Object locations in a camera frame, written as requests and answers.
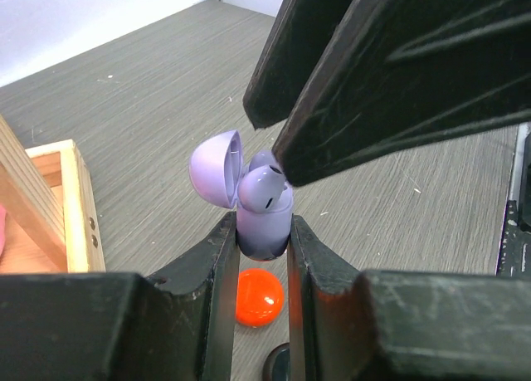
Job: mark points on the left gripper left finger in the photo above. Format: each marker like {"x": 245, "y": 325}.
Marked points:
{"x": 197, "y": 341}

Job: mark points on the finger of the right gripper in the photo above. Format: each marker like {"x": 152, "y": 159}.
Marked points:
{"x": 398, "y": 74}
{"x": 301, "y": 31}

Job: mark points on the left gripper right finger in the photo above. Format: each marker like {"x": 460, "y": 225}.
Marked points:
{"x": 327, "y": 323}

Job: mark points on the black earbud case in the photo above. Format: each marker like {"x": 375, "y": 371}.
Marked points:
{"x": 277, "y": 364}

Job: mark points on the red earbud case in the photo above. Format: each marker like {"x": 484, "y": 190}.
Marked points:
{"x": 259, "y": 297}

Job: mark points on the purple earbud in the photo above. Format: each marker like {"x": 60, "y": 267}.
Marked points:
{"x": 260, "y": 189}
{"x": 263, "y": 158}

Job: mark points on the purple earbud case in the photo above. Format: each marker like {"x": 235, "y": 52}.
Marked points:
{"x": 216, "y": 168}

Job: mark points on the wooden clothes rack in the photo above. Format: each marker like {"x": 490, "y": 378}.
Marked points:
{"x": 51, "y": 222}

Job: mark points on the pink t-shirt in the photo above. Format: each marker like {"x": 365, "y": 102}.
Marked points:
{"x": 3, "y": 215}

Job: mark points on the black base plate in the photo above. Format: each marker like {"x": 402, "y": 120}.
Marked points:
{"x": 514, "y": 247}

